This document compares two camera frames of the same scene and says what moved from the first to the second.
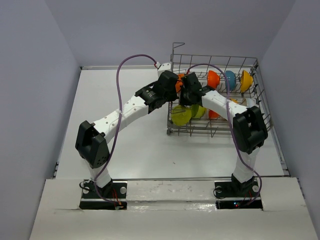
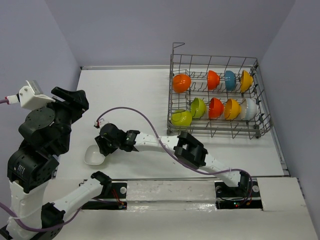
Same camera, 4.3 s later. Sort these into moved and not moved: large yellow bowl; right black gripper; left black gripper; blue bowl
Moved: left black gripper; right black gripper
Not moved: large yellow bowl; blue bowl
